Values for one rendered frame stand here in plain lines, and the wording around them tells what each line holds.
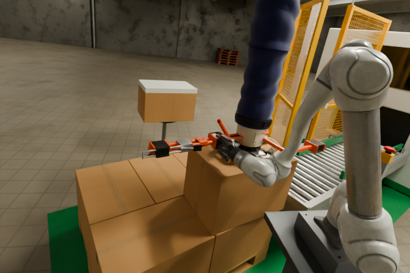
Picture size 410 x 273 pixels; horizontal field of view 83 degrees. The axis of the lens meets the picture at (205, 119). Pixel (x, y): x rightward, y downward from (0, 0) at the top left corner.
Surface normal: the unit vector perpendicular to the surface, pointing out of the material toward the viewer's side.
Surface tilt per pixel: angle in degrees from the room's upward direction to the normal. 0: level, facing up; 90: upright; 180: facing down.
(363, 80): 84
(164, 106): 90
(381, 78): 85
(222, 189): 90
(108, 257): 0
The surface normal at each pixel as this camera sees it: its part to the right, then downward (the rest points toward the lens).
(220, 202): 0.49, 0.36
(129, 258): 0.13, -0.93
